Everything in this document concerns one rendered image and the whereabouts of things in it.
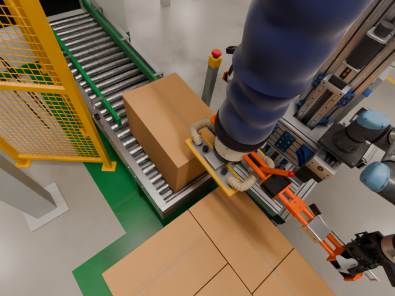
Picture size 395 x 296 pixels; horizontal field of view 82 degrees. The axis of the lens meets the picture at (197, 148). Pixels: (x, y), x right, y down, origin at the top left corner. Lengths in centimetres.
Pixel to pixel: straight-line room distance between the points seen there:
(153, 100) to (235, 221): 93
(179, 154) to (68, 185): 134
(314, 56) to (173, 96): 102
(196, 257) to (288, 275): 56
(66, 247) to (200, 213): 113
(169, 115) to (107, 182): 109
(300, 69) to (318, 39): 7
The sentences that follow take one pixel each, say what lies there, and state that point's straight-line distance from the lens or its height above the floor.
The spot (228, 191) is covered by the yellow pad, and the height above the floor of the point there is 109.
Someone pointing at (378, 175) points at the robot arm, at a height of 153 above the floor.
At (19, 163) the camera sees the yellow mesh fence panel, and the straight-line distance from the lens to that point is 257.
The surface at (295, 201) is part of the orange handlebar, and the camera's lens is 98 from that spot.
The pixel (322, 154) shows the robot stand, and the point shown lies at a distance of 146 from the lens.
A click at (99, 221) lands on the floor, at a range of 215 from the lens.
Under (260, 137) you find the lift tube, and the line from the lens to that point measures 83.
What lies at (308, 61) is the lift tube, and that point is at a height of 171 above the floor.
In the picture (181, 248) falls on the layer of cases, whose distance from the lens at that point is 149.
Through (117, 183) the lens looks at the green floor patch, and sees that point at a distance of 222.
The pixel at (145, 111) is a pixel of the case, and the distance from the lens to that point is 139.
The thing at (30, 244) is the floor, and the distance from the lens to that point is 229.
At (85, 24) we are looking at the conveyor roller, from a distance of 285.
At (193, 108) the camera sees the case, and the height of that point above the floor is 95.
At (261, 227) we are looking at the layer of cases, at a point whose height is 54.
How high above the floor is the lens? 202
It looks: 59 degrees down
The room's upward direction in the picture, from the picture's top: 13 degrees clockwise
